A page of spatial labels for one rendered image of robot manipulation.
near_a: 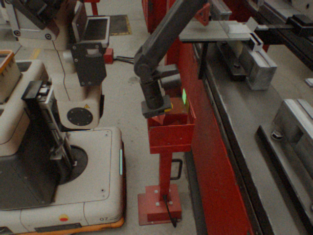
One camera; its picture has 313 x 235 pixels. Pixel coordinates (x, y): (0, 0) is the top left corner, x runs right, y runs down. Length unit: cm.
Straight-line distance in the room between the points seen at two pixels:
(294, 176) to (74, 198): 100
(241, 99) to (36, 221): 109
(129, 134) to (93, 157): 55
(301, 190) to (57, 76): 81
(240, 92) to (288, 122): 23
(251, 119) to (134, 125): 132
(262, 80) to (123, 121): 136
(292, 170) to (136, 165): 120
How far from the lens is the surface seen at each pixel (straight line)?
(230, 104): 79
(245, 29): 103
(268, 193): 60
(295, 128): 67
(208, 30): 99
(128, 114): 204
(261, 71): 85
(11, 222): 136
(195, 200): 148
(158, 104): 72
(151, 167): 164
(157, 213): 135
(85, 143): 148
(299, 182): 61
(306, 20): 112
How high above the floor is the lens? 134
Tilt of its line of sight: 43 degrees down
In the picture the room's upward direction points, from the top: straight up
